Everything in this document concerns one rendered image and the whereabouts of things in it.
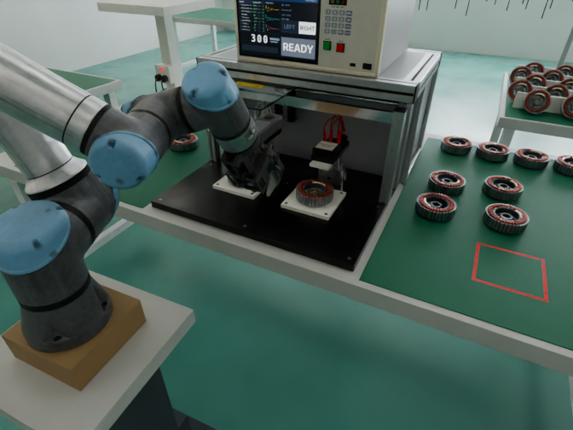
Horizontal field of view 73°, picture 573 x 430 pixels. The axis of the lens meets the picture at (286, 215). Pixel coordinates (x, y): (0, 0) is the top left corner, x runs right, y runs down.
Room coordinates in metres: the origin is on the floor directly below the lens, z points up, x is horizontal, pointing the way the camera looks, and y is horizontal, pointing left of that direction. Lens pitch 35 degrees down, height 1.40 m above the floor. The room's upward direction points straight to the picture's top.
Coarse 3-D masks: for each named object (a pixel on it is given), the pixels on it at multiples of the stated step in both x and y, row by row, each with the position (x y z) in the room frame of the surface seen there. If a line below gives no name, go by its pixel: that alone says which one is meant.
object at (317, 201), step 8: (304, 184) 1.00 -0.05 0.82; (312, 184) 1.01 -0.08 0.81; (320, 184) 1.00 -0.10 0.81; (328, 184) 0.99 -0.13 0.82; (296, 192) 0.96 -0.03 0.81; (304, 192) 0.95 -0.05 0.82; (312, 192) 0.96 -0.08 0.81; (320, 192) 0.99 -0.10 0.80; (328, 192) 0.95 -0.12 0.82; (304, 200) 0.93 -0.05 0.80; (312, 200) 0.92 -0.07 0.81; (320, 200) 0.92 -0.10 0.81; (328, 200) 0.94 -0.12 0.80
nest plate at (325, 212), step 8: (336, 192) 1.01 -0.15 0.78; (344, 192) 1.01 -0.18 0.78; (288, 200) 0.96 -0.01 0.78; (296, 200) 0.96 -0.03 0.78; (336, 200) 0.96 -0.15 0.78; (288, 208) 0.93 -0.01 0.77; (296, 208) 0.92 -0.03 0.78; (304, 208) 0.92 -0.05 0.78; (312, 208) 0.92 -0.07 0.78; (320, 208) 0.92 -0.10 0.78; (328, 208) 0.92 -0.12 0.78; (336, 208) 0.93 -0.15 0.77; (320, 216) 0.89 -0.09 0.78; (328, 216) 0.88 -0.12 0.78
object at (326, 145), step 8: (320, 144) 1.05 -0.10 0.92; (328, 144) 1.05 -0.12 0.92; (336, 144) 1.05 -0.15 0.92; (344, 144) 1.10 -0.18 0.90; (312, 152) 1.03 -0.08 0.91; (320, 152) 1.02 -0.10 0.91; (328, 152) 1.01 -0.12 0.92; (336, 152) 1.03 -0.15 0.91; (312, 160) 1.03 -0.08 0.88; (320, 160) 1.02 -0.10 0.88; (328, 160) 1.01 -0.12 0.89; (320, 168) 0.99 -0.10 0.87; (328, 168) 0.98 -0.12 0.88
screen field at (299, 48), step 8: (288, 40) 1.16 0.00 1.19; (296, 40) 1.15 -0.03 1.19; (304, 40) 1.14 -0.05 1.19; (312, 40) 1.13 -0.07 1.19; (288, 48) 1.16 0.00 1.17; (296, 48) 1.15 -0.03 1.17; (304, 48) 1.14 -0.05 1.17; (312, 48) 1.13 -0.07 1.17; (296, 56) 1.15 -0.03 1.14; (304, 56) 1.14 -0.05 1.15; (312, 56) 1.13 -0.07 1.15
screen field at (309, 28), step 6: (282, 24) 1.17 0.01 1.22; (288, 24) 1.16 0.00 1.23; (294, 24) 1.15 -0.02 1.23; (300, 24) 1.14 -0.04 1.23; (306, 24) 1.13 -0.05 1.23; (312, 24) 1.13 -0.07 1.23; (282, 30) 1.17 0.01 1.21; (288, 30) 1.16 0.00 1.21; (294, 30) 1.15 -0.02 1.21; (300, 30) 1.14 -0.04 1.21; (306, 30) 1.13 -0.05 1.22; (312, 30) 1.13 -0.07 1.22
